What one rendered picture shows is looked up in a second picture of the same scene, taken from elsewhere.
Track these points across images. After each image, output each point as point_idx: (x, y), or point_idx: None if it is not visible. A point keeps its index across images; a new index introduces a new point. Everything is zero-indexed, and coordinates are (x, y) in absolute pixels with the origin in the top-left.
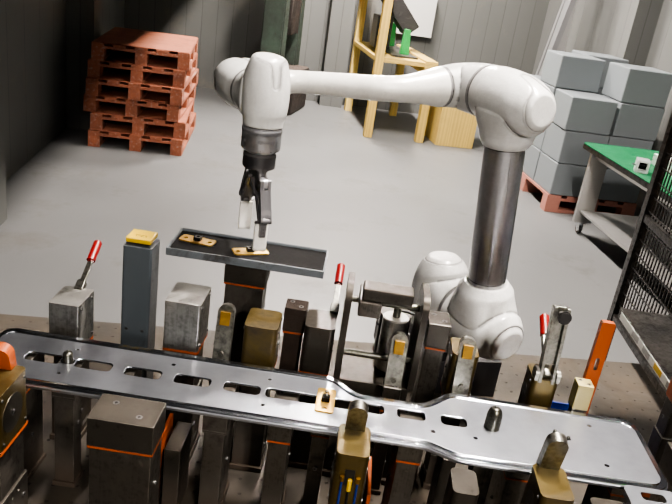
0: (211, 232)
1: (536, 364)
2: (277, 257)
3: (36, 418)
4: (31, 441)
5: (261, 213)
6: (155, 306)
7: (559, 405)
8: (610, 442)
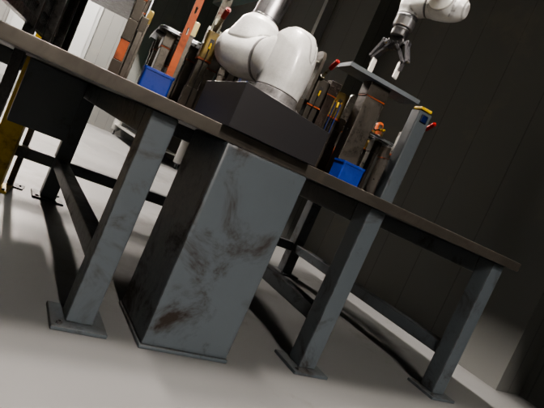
0: (406, 92)
1: (217, 33)
2: None
3: (377, 176)
4: (371, 182)
5: (374, 53)
6: (401, 146)
7: (155, 72)
8: (176, 35)
